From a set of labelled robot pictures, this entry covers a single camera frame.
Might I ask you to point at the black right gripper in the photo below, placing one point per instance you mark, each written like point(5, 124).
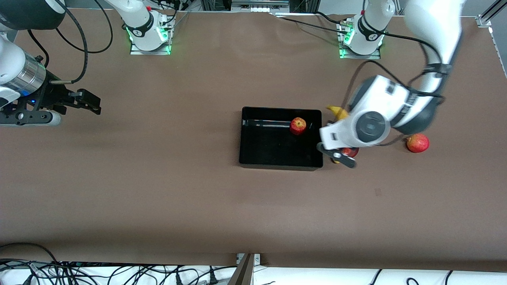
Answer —
point(52, 96)

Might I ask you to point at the black plastic box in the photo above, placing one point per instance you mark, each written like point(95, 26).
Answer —
point(269, 150)

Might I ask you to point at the red yellow apple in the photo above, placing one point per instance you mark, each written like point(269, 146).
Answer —
point(298, 126)

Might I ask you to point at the yellow banana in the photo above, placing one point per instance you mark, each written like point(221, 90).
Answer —
point(340, 114)

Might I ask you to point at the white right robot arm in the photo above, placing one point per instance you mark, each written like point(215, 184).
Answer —
point(142, 23)

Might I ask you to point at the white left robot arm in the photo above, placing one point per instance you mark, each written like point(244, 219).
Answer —
point(370, 126)

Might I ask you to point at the grey metal device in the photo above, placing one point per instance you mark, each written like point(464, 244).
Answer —
point(259, 6)

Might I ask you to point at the brown table cover sheet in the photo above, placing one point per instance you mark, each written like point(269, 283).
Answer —
point(253, 217)

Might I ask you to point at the grey aluminium beam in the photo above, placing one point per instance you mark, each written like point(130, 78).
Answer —
point(242, 275)

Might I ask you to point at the red yellow mango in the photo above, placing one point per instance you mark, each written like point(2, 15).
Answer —
point(351, 152)

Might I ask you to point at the red round fruit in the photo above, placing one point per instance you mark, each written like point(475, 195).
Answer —
point(418, 143)

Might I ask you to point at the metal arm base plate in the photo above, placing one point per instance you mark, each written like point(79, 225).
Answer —
point(356, 56)
point(136, 51)

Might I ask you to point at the silver metal bracket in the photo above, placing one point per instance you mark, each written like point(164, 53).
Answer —
point(256, 259)

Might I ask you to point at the aluminium frame profile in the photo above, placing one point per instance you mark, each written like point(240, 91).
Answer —
point(489, 16)

